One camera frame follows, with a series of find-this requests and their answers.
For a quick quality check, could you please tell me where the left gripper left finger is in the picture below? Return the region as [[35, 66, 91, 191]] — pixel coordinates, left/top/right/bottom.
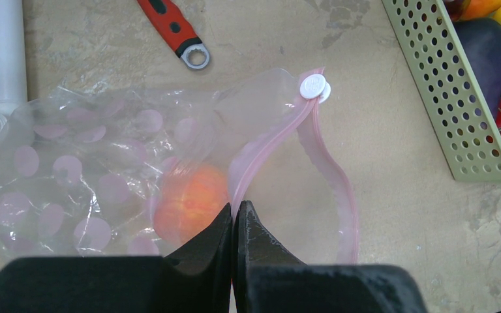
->
[[0, 206, 232, 312]]

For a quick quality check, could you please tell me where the pink peach toy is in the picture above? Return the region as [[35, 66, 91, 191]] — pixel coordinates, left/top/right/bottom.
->
[[153, 164, 229, 245]]

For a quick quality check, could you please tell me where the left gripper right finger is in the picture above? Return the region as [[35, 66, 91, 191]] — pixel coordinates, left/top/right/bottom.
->
[[232, 201, 427, 312]]

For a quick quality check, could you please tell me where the white pvc pipe frame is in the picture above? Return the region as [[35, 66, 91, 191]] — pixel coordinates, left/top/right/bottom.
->
[[0, 0, 27, 133]]

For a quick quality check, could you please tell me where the green perforated basket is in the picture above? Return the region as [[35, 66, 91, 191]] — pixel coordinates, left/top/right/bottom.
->
[[382, 1, 501, 183]]

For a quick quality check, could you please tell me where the orange green mango toy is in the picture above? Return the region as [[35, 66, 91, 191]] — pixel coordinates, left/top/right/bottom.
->
[[443, 0, 501, 22]]

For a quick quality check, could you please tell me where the red handled adjustable wrench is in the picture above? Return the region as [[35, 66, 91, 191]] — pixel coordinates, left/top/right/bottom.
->
[[137, 0, 211, 70]]

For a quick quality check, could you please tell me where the purple eggplant toy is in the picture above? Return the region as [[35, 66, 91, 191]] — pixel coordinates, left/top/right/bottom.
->
[[454, 18, 501, 117]]

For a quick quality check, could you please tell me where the clear zip top bag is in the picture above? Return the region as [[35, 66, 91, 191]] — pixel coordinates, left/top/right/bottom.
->
[[0, 68, 358, 264]]

